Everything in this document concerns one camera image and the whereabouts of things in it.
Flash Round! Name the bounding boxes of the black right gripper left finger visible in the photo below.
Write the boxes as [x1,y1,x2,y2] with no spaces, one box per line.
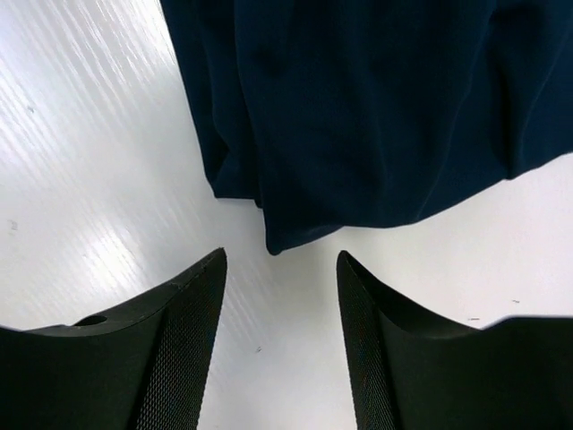
[1,248,227,429]

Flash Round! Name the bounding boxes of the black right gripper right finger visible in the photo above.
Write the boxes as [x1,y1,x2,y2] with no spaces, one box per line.
[337,252,572,430]

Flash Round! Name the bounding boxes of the navy blue shorts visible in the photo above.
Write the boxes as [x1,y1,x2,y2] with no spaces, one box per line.
[162,1,572,254]

